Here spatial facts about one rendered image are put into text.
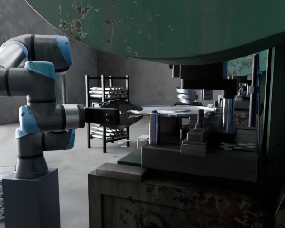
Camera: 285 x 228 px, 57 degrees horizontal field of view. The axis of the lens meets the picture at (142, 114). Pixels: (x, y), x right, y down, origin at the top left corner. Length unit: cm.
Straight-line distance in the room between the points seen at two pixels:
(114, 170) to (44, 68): 33
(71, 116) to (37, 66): 16
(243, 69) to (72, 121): 165
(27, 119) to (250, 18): 56
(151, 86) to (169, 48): 757
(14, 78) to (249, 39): 56
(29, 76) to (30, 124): 12
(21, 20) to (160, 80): 392
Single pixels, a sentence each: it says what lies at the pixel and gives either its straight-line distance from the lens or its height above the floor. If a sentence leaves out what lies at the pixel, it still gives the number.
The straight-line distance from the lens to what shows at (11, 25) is 642.
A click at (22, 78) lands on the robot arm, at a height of 89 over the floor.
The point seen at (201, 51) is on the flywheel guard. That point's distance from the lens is 42.
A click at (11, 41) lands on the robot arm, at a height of 102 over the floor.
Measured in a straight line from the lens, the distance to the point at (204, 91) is 87.
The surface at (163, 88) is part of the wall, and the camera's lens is 787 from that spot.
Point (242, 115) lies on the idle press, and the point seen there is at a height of 59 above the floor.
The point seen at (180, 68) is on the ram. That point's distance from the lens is 83.
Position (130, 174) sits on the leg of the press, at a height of 64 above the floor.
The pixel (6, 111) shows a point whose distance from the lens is 619.
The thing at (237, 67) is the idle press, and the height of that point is 98.
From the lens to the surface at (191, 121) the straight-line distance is 83.
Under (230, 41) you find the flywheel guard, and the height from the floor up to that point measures 94.
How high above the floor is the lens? 89
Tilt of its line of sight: 7 degrees down
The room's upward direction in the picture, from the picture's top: straight up
